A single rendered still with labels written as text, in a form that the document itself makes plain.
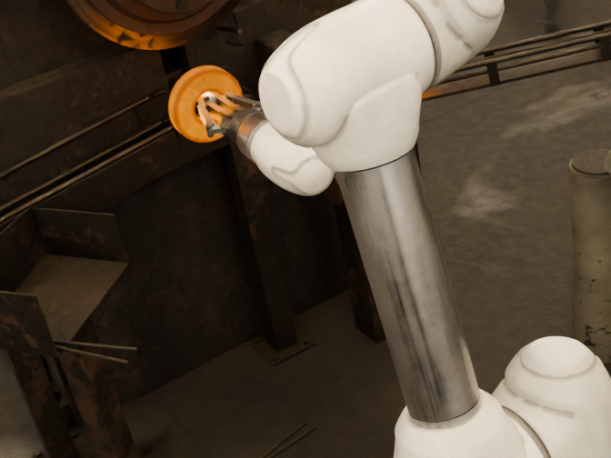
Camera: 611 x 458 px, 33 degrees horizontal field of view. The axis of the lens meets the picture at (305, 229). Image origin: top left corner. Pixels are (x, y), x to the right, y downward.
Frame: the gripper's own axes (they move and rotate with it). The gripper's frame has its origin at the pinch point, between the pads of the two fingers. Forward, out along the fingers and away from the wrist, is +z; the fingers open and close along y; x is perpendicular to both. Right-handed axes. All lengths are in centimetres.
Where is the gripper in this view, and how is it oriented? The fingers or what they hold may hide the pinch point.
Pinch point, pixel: (205, 97)
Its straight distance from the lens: 207.4
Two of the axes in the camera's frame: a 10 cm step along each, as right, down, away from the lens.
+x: -1.4, -8.1, -5.6
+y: 8.3, -4.0, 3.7
